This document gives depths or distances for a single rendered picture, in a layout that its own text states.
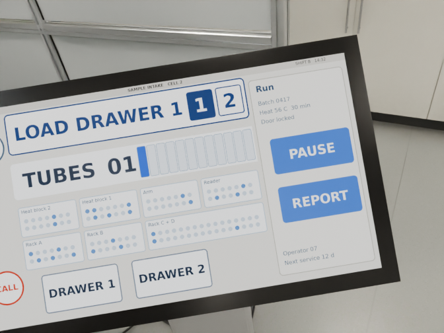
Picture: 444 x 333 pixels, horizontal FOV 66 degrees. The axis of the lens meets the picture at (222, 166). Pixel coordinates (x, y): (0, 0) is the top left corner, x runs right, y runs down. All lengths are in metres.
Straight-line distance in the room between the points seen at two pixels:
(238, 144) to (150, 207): 0.13
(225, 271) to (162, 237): 0.09
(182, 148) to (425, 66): 2.05
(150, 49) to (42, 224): 0.89
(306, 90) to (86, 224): 0.31
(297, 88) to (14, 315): 0.44
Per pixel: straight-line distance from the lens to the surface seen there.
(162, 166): 0.43
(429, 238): 1.89
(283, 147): 0.43
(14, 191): 0.49
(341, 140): 0.45
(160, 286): 0.45
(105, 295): 0.47
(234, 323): 0.72
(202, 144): 0.42
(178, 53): 1.20
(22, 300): 0.51
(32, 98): 0.49
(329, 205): 0.44
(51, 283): 0.49
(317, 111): 0.45
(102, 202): 0.45
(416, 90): 2.44
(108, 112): 0.45
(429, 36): 2.31
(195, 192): 0.42
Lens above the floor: 1.36
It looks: 38 degrees down
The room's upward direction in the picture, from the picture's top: 9 degrees counter-clockwise
